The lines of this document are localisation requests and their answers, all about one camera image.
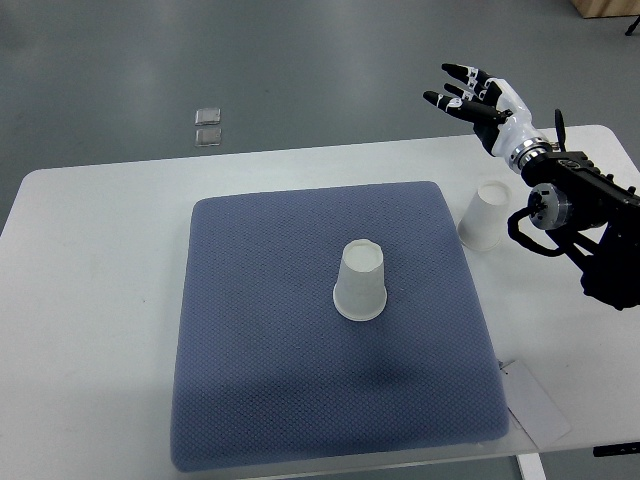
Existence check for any black tripod leg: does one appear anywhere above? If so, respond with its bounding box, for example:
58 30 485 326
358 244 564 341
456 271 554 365
625 16 640 36

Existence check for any black table control panel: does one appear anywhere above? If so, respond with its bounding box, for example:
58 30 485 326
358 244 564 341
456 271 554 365
592 442 640 458

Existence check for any white paper cup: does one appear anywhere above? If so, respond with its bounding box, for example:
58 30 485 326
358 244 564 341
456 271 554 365
457 180 511 252
333 239 387 322

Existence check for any blue textured cushion mat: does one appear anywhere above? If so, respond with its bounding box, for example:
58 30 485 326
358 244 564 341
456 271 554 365
170 181 509 472

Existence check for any wooden furniture corner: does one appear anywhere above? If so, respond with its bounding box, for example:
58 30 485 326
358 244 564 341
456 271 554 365
570 0 639 19

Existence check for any white paper tag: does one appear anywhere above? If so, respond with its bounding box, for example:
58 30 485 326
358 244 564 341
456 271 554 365
500 361 571 449

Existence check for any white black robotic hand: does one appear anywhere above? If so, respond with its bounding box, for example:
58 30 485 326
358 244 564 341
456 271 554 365
423 63 551 173

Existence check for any upper metal floor plate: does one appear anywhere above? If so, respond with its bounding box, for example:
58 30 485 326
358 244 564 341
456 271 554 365
195 107 221 126

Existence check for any white table leg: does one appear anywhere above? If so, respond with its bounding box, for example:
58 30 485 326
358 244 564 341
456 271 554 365
516 453 547 480

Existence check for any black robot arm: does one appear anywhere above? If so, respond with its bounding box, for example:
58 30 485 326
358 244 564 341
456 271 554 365
507 109 639 310

